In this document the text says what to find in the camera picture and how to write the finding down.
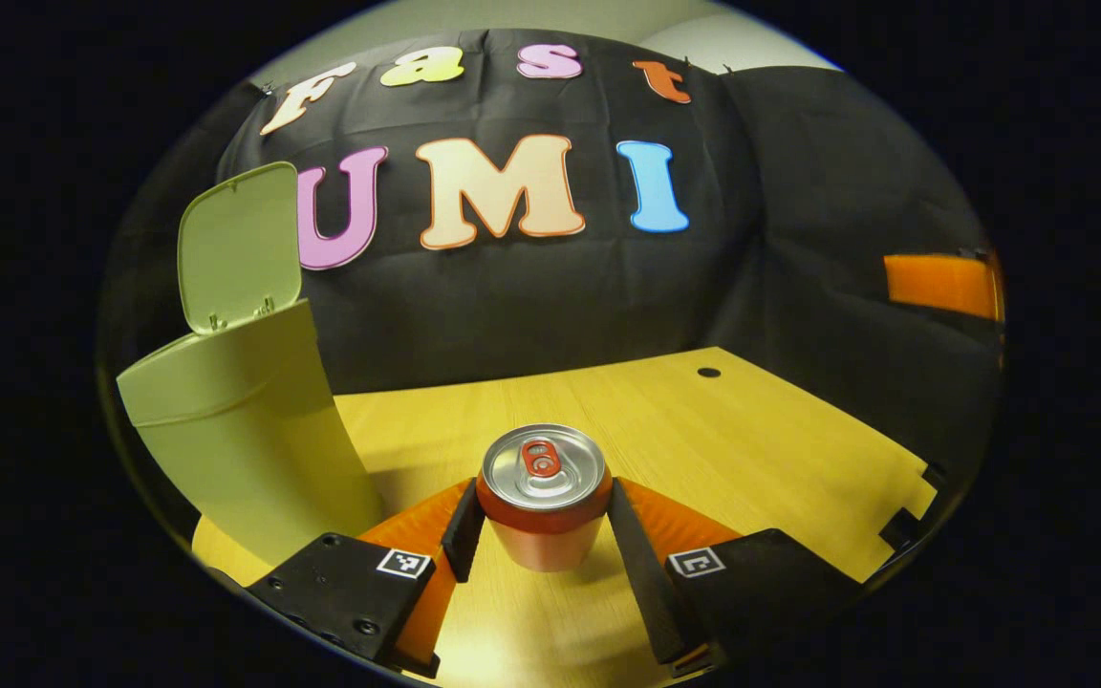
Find black backdrop cloth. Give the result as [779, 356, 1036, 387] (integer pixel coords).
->
[97, 29, 1005, 498]

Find green desktop garbage bin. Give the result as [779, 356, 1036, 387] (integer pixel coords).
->
[118, 162, 384, 565]

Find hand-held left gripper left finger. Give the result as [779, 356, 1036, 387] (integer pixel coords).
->
[245, 476, 487, 681]

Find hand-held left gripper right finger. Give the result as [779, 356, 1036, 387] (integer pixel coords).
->
[605, 476, 865, 679]

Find wooden desktop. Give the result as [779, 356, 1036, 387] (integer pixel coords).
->
[192, 346, 939, 688]

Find red pop can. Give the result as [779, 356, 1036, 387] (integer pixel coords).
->
[476, 423, 614, 574]

